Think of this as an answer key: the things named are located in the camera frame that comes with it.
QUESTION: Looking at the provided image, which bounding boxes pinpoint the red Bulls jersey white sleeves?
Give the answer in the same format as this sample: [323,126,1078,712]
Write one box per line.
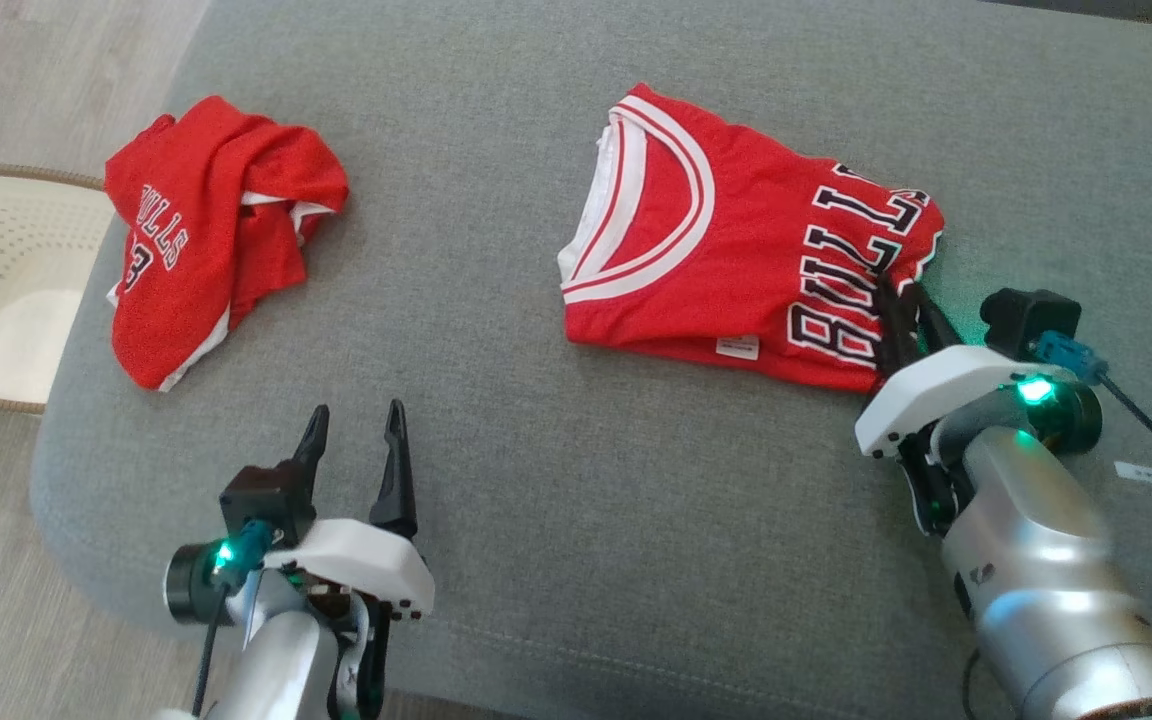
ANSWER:
[555,82,946,394]

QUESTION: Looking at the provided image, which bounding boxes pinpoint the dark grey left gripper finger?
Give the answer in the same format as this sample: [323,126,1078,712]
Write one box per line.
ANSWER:
[280,404,331,493]
[368,399,420,538]

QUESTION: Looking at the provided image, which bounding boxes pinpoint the black left cable teal plug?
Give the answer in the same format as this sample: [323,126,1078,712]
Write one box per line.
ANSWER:
[190,517,280,720]

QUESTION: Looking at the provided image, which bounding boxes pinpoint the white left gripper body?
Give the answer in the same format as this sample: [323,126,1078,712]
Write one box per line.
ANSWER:
[260,517,436,720]

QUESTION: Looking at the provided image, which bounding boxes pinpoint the black right cable teal plug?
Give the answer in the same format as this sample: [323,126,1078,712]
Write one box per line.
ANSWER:
[1030,332,1152,532]

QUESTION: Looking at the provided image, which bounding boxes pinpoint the white perforated laundry basket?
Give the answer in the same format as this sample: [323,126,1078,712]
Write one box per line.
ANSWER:
[0,164,118,415]

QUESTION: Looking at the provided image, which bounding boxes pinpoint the black cable teal plug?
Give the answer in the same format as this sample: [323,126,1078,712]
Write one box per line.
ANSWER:
[1030,332,1152,532]
[190,517,280,720]

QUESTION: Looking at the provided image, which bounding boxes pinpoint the crumpled red Bulls jersey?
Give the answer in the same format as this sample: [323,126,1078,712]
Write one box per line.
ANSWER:
[102,94,351,393]

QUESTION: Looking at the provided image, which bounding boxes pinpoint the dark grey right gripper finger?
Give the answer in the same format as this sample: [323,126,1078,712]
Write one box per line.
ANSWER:
[875,284,923,380]
[902,281,965,354]

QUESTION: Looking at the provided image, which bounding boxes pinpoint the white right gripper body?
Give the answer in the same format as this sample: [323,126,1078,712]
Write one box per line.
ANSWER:
[853,345,1078,537]

